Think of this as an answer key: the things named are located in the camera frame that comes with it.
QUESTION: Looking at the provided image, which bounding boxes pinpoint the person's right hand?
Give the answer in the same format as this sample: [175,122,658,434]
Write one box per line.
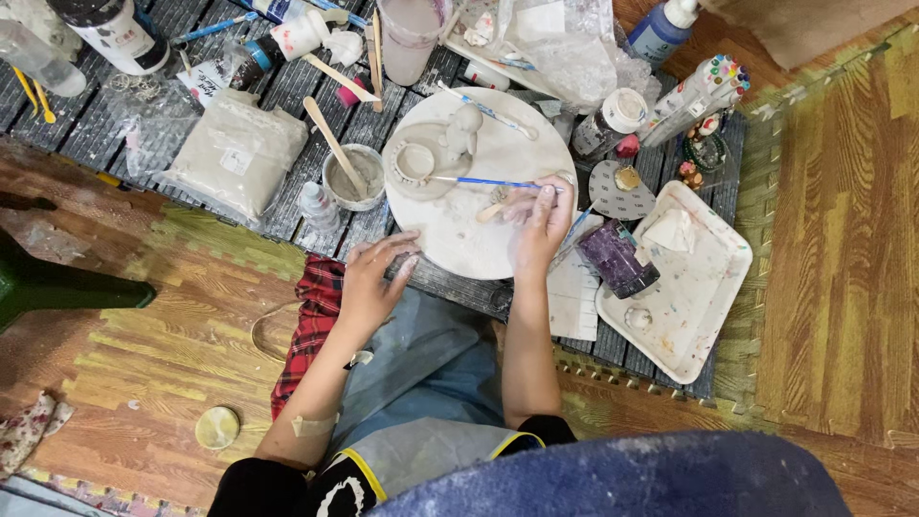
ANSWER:
[502,174,576,278]

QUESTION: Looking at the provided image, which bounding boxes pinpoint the person's left hand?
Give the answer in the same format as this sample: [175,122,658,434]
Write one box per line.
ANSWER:
[336,230,422,338]

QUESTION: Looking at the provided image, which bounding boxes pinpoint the round white turntable board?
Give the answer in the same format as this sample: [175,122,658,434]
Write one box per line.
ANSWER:
[382,87,580,281]

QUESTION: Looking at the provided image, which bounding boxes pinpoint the blue-handled thin paintbrush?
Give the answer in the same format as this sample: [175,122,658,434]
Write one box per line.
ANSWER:
[428,175,565,194]

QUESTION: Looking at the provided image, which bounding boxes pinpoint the red plaid cloth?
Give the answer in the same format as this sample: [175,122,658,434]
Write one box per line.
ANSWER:
[270,254,347,422]

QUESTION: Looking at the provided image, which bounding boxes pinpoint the white paper sheet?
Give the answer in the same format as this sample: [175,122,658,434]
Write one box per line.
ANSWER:
[546,214,605,343]

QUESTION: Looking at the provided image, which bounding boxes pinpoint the grey sandpaper sheet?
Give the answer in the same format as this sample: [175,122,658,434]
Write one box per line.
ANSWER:
[588,158,659,222]

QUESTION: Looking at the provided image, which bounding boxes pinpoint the purple glitter jar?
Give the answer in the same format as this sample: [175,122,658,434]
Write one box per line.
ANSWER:
[577,218,662,300]

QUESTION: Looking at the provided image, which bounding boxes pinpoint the small clear squeeze bottle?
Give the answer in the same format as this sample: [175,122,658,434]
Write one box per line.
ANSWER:
[297,180,343,235]

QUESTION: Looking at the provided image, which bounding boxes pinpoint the grey bowl of clay slip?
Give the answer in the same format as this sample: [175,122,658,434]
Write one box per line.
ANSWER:
[321,143,389,214]

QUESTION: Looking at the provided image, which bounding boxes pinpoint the grey clay figurine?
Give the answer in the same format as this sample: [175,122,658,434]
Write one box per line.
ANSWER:
[438,103,484,163]

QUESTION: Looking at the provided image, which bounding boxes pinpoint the dark jar white lid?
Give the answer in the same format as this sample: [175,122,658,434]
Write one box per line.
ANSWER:
[570,87,650,163]

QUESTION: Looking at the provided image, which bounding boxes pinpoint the blue speckled paintbrush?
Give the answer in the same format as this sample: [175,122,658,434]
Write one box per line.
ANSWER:
[437,80,540,142]

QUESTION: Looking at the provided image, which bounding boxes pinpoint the beige bandage strip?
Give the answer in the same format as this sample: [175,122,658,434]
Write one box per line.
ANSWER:
[290,412,340,438]

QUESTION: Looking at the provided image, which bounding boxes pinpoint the wooden spatula stick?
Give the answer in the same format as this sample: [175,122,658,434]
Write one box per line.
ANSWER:
[302,96,369,199]

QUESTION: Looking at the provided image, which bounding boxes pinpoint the small white tube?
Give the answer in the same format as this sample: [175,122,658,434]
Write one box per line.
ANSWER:
[462,60,511,93]

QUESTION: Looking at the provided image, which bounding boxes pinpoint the grey apron yellow trim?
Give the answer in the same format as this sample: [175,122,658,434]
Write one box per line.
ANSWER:
[326,287,547,504]

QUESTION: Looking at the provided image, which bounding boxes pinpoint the white paint-stained tray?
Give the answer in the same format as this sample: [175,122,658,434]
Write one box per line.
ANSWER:
[594,179,754,386]

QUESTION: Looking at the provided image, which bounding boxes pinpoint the crumpled clear plastic bag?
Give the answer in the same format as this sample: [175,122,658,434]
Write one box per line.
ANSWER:
[499,0,663,110]

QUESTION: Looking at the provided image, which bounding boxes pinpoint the white flat tray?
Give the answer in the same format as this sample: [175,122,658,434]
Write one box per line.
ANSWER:
[444,0,562,99]

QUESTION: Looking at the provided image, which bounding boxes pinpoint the clear bag of grey clay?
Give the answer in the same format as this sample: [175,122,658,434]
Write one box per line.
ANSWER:
[154,88,310,225]

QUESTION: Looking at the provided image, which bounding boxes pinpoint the pink small container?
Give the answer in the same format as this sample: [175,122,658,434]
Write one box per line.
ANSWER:
[335,75,368,109]

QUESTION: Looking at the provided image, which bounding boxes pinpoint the pack of coloured markers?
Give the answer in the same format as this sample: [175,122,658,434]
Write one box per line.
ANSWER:
[638,53,752,149]

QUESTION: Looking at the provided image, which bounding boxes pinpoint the round pale lid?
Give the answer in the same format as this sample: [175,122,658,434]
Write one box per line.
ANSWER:
[194,405,241,452]

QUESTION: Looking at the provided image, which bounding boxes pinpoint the flat wooden stick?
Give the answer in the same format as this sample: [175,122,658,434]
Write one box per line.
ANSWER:
[301,53,382,103]

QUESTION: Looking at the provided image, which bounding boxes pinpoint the pair of wooden sticks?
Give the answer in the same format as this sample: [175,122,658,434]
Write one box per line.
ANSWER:
[362,7,386,113]

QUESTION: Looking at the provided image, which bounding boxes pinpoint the cloudy plastic cup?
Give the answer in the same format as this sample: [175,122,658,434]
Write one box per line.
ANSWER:
[376,0,450,88]

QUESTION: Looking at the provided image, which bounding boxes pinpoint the blue bottle white cap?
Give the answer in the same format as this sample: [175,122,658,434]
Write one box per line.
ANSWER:
[628,0,702,70]

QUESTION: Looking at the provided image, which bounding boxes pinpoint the dark jar blue lid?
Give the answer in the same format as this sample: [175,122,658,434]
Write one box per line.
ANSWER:
[229,35,285,91]

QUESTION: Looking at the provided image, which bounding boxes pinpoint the blue fleece garment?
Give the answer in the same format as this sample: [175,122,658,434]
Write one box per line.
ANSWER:
[370,429,854,517]

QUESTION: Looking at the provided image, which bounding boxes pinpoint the white printed paper card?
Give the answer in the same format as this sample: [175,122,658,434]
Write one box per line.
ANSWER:
[177,58,231,109]

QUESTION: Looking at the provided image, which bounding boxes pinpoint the clear bag with metal rings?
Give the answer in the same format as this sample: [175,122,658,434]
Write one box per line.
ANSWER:
[107,71,202,170]

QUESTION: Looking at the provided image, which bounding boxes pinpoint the light blue paintbrush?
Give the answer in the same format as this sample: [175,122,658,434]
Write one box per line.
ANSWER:
[171,11,260,45]

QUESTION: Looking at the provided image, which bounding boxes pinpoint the green stool leg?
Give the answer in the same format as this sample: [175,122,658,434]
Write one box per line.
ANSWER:
[0,228,158,336]

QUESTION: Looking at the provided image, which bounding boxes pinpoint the black slatted work mat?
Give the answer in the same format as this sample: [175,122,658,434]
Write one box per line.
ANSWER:
[0,0,748,400]

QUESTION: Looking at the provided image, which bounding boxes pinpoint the large white jar black lid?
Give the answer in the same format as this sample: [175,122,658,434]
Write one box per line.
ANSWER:
[46,0,174,77]

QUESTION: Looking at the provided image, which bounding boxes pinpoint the floral cloth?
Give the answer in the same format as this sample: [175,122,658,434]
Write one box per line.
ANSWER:
[0,391,76,480]

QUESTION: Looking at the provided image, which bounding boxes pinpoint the yellow plastic tools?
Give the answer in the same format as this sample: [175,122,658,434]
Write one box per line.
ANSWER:
[10,65,57,125]

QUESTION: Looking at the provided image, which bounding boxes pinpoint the clear plastic bottle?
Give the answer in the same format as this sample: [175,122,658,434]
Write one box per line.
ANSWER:
[0,18,88,99]

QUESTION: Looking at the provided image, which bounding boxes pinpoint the grey clay ring dish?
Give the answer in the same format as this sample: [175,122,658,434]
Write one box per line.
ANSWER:
[383,121,472,202]

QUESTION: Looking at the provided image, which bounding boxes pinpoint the green bead bracelet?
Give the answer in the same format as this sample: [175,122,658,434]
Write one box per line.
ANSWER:
[681,132,727,174]

